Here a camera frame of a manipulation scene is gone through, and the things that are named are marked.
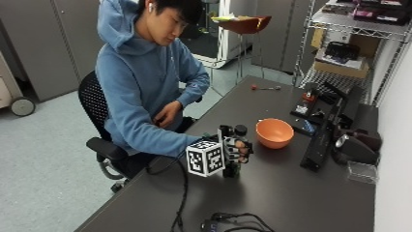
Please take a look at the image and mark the black glove cable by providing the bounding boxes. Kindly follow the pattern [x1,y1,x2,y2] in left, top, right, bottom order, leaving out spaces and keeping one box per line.
[145,154,191,232]

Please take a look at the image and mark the dark boxes on shelf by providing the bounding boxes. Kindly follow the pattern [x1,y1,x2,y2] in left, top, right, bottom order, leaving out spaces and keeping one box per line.
[320,0,412,26]

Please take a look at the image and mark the white marker cube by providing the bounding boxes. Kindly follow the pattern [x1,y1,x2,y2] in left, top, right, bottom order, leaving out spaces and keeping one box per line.
[184,138,227,178]

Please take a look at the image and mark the black office chair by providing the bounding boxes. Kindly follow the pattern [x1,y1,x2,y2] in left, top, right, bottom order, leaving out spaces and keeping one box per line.
[77,71,204,194]

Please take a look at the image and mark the person in blue hoodie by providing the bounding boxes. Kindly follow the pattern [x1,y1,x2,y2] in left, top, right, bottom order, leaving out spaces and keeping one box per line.
[93,0,211,182]

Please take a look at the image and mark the clear plastic box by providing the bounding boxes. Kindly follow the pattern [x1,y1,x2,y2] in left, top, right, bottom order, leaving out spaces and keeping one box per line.
[345,159,380,186]

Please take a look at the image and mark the metal wire shelf rack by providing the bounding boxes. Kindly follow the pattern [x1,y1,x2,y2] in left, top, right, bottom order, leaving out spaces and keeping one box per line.
[292,0,412,105]

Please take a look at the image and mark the black and silver speaker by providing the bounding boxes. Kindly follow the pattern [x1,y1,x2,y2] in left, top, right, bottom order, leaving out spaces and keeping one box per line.
[331,129,384,166]

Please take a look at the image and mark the cardboard box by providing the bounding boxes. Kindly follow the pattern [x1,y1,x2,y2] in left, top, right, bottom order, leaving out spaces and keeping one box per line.
[312,47,371,79]

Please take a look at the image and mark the small black hub with cables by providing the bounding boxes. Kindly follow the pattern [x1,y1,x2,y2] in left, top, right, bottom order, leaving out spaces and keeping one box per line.
[200,212,277,232]

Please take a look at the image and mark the black device on box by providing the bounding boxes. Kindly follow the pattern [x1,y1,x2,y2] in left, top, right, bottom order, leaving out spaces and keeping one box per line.
[323,41,361,64]

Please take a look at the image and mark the white framed panel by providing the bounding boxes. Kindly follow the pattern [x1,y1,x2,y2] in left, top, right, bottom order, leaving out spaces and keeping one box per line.
[188,0,243,70]

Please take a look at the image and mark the grey locker cabinet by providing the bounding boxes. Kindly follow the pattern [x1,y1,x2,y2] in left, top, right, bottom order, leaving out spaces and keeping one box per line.
[249,0,319,75]

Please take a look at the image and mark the red-handled screwdriver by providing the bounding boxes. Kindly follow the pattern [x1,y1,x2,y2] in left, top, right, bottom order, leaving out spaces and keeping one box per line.
[249,84,283,92]

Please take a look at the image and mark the orange seat bar stool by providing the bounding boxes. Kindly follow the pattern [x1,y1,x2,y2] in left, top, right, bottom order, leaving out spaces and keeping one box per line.
[211,14,273,85]

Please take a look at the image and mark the beige cart with wheel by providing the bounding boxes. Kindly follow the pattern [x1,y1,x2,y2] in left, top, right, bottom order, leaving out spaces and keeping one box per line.
[0,51,37,118]

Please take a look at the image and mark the black tray with red part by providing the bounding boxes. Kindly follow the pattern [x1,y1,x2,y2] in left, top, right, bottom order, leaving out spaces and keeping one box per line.
[289,89,321,119]

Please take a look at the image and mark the orange bowl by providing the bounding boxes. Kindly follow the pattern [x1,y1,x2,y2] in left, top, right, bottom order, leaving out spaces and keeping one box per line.
[255,118,296,150]

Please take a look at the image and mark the small blue black device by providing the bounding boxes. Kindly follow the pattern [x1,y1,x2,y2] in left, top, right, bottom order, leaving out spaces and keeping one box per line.
[292,117,319,137]

